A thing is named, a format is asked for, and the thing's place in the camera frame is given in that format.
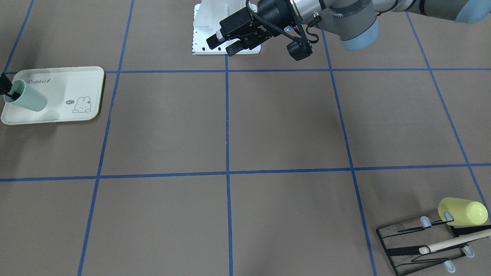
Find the pale green cup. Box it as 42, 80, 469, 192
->
3, 80, 48, 112

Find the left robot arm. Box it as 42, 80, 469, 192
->
206, 0, 491, 61

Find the cream rabbit tray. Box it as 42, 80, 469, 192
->
1, 66, 105, 125

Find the black wire cup rack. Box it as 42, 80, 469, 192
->
376, 213, 490, 276

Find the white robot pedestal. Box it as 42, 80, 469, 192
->
192, 0, 246, 55

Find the black camera cable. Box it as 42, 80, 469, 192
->
245, 0, 319, 45

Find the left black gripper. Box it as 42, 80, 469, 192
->
206, 0, 300, 57

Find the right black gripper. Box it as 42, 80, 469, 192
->
0, 73, 17, 102

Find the yellow cup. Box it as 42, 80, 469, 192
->
437, 197, 489, 227

